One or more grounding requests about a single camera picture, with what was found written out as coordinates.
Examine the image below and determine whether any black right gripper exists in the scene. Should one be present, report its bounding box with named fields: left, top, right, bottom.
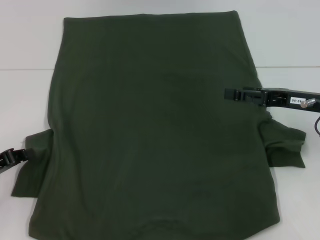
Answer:
left=224, top=86, right=320, bottom=114

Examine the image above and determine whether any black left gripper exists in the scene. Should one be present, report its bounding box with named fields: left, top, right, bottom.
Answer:
left=0, top=147, right=36, bottom=177

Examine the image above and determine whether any dark green t-shirt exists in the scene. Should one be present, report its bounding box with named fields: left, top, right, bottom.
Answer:
left=11, top=10, right=307, bottom=240

